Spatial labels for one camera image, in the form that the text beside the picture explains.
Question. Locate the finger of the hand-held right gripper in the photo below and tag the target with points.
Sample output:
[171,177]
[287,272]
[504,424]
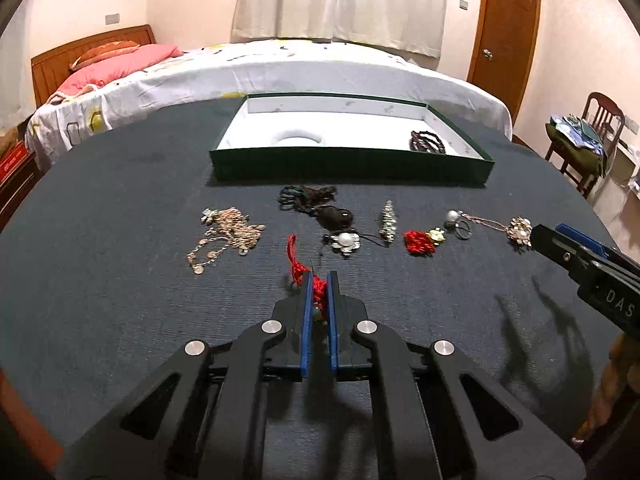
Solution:
[555,249]
[580,237]

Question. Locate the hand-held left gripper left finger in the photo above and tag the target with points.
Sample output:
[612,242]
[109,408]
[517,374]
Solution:
[306,332]

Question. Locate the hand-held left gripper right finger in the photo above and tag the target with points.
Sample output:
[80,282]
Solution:
[334,332]

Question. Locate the pearl flower brooch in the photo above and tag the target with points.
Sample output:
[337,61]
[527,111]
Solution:
[345,241]

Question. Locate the red knot gold charm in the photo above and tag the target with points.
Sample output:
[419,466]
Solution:
[417,243]

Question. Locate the silver leaf brooch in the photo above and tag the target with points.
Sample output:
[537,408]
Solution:
[387,220]

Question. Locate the green jewelry box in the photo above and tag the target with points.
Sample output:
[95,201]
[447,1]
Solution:
[350,165]

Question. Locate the person's right hand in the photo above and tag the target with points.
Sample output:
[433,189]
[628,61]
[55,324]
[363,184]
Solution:
[622,380]

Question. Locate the pile of clothes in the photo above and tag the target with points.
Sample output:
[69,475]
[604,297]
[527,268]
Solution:
[575,150]

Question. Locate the wooden chair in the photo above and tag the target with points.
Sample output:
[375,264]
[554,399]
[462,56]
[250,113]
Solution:
[607,110]

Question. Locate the dark grey table cloth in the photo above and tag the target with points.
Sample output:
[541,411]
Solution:
[125,310]

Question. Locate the white jade bangle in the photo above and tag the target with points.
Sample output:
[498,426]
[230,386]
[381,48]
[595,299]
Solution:
[298,135]

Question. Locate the wooden door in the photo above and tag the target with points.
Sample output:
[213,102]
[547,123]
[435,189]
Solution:
[505,35]

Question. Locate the bed with white sheet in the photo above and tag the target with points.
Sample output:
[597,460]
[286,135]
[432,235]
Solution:
[300,72]

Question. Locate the wooden nightstand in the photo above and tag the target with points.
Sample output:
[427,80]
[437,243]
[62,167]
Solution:
[17,190]

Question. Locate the pink pillow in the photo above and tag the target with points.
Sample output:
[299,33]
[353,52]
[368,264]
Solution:
[125,62]

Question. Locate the white curtain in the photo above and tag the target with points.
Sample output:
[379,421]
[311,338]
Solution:
[340,0]

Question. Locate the red box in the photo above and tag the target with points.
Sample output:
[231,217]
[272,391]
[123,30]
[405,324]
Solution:
[12,165]

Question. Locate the orange pillow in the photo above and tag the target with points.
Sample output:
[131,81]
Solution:
[102,52]

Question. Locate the wooden headboard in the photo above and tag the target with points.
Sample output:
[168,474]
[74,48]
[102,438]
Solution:
[50,67]

